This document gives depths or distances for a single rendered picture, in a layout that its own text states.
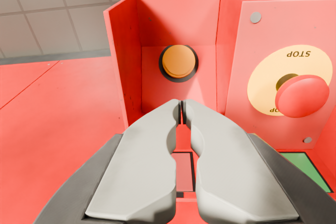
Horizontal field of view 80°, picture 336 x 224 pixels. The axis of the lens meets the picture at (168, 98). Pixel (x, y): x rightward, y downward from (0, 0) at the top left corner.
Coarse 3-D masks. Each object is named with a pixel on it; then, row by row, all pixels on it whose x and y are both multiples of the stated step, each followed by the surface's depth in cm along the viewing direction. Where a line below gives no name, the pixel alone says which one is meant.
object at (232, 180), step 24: (192, 120) 10; (216, 120) 10; (192, 144) 10; (216, 144) 9; (240, 144) 8; (216, 168) 7; (240, 168) 7; (264, 168) 7; (216, 192) 6; (240, 192) 6; (264, 192) 6; (216, 216) 7; (240, 216) 6; (264, 216) 6; (288, 216) 6
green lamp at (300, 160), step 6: (288, 156) 22; (294, 156) 22; (300, 156) 22; (294, 162) 21; (300, 162) 21; (306, 162) 21; (300, 168) 20; (306, 168) 20; (312, 168) 20; (306, 174) 20; (312, 174) 20; (318, 174) 20; (318, 180) 19; (324, 186) 19
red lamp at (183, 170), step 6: (174, 156) 22; (180, 156) 22; (186, 156) 22; (180, 162) 21; (186, 162) 21; (180, 168) 21; (186, 168) 21; (180, 174) 20; (186, 174) 20; (180, 180) 20; (186, 180) 20; (180, 186) 19; (186, 186) 19; (192, 186) 19
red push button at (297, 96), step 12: (276, 84) 18; (288, 84) 16; (300, 84) 15; (312, 84) 15; (324, 84) 15; (276, 96) 16; (288, 96) 16; (300, 96) 16; (312, 96) 16; (324, 96) 16; (288, 108) 16; (300, 108) 16; (312, 108) 16
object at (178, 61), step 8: (168, 48) 23; (176, 48) 23; (184, 48) 23; (168, 56) 23; (176, 56) 23; (184, 56) 23; (192, 56) 23; (168, 64) 23; (176, 64) 23; (184, 64) 23; (192, 64) 23; (168, 72) 23; (176, 72) 23; (184, 72) 23
